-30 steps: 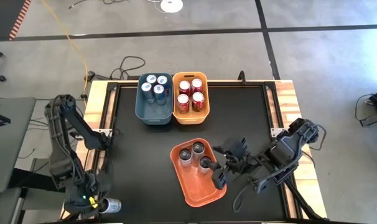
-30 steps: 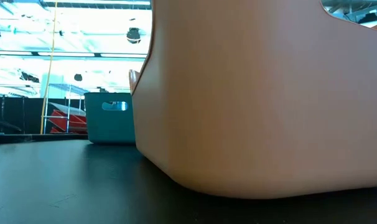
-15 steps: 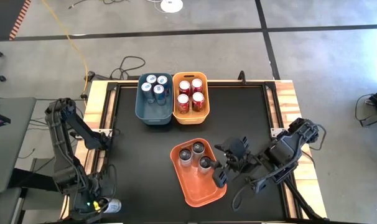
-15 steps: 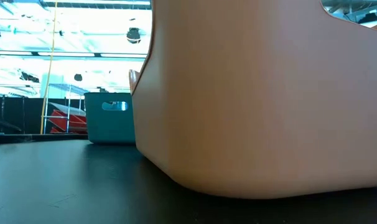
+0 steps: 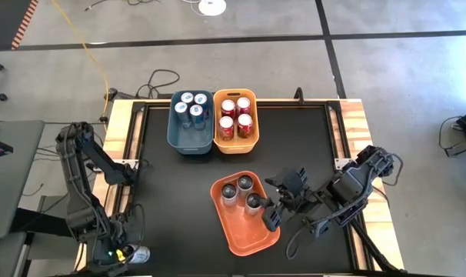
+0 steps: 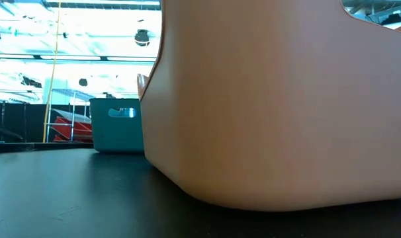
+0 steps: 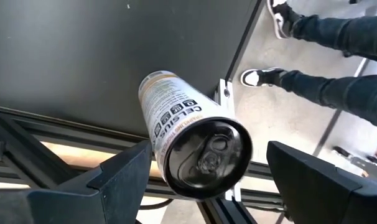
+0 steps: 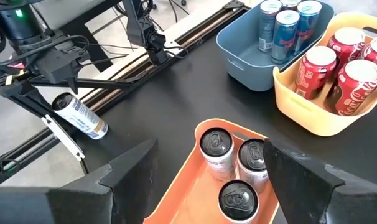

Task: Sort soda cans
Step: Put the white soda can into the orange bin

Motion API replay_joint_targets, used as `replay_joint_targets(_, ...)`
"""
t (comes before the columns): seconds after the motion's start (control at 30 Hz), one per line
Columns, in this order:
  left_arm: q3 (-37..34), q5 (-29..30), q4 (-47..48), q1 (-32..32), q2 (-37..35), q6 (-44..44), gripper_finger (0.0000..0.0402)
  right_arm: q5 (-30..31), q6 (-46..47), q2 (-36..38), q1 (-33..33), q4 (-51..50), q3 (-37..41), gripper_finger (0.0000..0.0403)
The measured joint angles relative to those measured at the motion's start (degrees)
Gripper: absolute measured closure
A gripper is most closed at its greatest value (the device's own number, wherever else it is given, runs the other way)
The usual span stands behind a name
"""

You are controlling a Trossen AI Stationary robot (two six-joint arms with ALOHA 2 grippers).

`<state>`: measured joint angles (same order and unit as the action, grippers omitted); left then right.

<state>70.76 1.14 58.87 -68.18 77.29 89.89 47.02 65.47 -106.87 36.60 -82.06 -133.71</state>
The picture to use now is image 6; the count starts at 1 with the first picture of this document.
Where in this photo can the orange plastic bin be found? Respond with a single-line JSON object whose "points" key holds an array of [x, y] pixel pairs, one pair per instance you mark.
{"points": [[270, 115]]}

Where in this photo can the blue plastic bin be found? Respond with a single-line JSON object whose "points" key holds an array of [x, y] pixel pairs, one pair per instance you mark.
{"points": [[114, 135]]}

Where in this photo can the black ceiling fixture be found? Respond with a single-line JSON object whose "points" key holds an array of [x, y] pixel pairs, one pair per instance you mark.
{"points": [[31, 82]]}

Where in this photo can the black room divider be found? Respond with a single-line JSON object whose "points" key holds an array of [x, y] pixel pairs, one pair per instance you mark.
{"points": [[22, 119]]}

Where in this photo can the black aluminium table frame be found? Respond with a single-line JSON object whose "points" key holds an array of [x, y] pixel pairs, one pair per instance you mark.
{"points": [[38, 146]]}

